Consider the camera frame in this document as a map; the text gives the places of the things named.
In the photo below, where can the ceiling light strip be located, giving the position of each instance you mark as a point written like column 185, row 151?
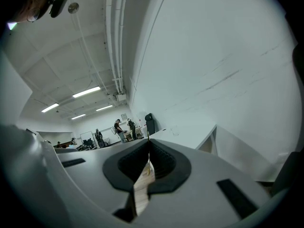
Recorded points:
column 104, row 108
column 50, row 107
column 78, row 116
column 86, row 92

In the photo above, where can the person's eyeglasses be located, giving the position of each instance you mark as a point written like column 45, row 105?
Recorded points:
column 33, row 15

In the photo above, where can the small wall poster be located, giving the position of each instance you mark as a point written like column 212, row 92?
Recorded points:
column 124, row 116

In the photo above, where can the round ceiling detector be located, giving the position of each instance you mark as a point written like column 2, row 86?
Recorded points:
column 73, row 8

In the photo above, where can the black office chair with headrest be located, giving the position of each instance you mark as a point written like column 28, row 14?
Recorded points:
column 150, row 123

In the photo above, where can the white wall-mounted unit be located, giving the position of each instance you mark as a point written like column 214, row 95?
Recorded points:
column 120, row 97

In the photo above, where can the white ceiling pipe run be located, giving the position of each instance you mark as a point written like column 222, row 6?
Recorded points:
column 116, row 44

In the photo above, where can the white whiteboard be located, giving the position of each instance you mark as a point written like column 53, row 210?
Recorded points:
column 86, row 136

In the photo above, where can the light wooden table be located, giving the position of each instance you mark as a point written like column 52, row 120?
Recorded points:
column 131, row 133

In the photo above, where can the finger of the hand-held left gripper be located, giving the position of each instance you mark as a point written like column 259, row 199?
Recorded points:
column 95, row 174
column 202, row 186

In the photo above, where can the black head-mounted camera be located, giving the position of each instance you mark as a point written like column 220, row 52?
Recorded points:
column 59, row 5

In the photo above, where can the white backpack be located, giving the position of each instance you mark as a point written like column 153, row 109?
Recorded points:
column 114, row 130

